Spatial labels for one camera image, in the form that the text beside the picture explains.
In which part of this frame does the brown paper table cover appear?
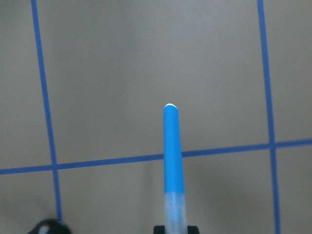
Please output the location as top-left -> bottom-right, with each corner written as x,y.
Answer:
0,0 -> 312,234

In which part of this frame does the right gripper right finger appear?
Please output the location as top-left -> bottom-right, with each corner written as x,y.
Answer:
187,225 -> 199,234

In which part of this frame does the blue marker pen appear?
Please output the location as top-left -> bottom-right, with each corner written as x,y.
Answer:
163,103 -> 188,234

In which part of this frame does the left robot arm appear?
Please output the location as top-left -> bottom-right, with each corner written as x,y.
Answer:
28,218 -> 72,234

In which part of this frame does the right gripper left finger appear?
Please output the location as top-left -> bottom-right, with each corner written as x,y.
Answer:
153,225 -> 166,234

